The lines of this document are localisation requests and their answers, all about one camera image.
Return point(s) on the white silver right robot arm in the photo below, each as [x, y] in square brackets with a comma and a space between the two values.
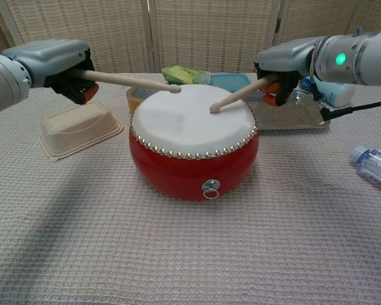
[368, 60]

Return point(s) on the stainless steel rectangular tray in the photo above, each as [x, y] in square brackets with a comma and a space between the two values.
[289, 119]

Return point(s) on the woven folding screen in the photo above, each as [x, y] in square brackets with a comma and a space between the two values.
[177, 31]

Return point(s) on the blue plastic container lid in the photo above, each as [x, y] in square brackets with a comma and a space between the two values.
[228, 81]

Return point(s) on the beige waffle weave tablecloth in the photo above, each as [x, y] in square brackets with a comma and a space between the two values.
[190, 260]

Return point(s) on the green clear snack bag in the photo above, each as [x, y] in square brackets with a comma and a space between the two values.
[181, 74]

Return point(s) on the white bottle with blue label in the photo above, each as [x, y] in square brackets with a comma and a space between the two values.
[336, 95]

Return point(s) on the red drum with white skin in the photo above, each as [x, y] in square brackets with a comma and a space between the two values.
[177, 171]

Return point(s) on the beige plastic food container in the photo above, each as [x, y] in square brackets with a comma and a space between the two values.
[79, 125]

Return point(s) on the brown packing tape roll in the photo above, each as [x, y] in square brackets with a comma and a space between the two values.
[133, 101]

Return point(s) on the wooden drumstick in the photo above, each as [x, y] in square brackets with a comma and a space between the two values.
[130, 81]
[238, 95]

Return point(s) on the clear plastic water bottle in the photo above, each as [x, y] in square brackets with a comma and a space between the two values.
[374, 165]

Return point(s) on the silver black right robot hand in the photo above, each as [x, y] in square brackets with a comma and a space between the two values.
[285, 55]

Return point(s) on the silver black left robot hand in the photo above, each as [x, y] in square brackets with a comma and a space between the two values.
[50, 57]

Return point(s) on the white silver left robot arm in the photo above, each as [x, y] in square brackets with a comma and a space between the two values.
[3, 85]

